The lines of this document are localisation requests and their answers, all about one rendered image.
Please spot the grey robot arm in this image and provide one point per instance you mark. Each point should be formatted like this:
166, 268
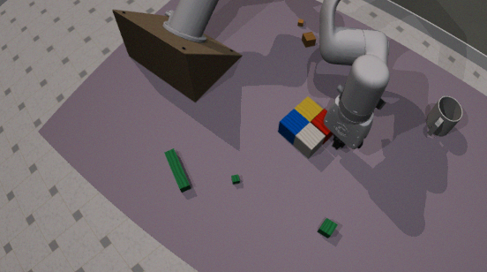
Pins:
366, 50

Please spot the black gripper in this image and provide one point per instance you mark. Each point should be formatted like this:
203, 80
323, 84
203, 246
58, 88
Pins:
346, 131

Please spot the blue cube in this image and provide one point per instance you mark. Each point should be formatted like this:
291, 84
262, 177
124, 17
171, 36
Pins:
291, 125

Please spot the red cube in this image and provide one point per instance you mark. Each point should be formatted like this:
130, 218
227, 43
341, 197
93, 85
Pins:
318, 122

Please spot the green wooden bar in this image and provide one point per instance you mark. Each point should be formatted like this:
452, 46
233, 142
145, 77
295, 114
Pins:
177, 170

